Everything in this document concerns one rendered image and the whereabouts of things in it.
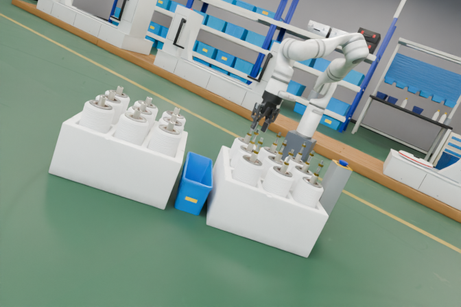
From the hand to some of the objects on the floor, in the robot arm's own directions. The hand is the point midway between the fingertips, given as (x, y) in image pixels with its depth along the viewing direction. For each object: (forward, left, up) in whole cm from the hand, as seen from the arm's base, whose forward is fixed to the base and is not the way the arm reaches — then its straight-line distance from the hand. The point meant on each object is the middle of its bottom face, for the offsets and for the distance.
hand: (258, 127), depth 130 cm
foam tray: (-6, +10, -35) cm, 37 cm away
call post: (-26, +32, -35) cm, 54 cm away
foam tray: (+21, -38, -35) cm, 55 cm away
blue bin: (+8, -13, -35) cm, 38 cm away
